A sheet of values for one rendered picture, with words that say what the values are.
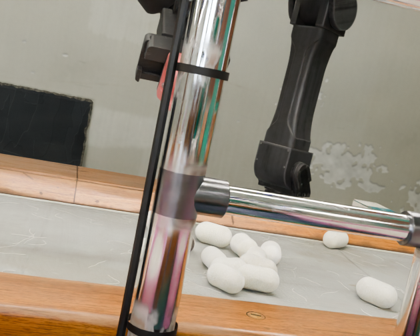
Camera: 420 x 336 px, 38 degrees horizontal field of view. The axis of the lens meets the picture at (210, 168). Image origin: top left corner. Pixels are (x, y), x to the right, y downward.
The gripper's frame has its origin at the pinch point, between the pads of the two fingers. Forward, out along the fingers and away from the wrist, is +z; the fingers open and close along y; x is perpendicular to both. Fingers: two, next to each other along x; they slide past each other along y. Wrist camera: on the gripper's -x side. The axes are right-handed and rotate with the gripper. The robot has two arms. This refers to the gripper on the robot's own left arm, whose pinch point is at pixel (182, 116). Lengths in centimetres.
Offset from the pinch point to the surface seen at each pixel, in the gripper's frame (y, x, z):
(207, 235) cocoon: 3.1, 2.2, 13.8
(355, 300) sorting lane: 14.4, -4.1, 22.8
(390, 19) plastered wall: 113, 80, -168
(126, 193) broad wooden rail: -4.3, 8.7, 4.9
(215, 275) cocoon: 1.1, -6.1, 23.4
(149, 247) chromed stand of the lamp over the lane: -7.1, -20.9, 31.6
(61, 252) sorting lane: -10.7, -2.3, 20.7
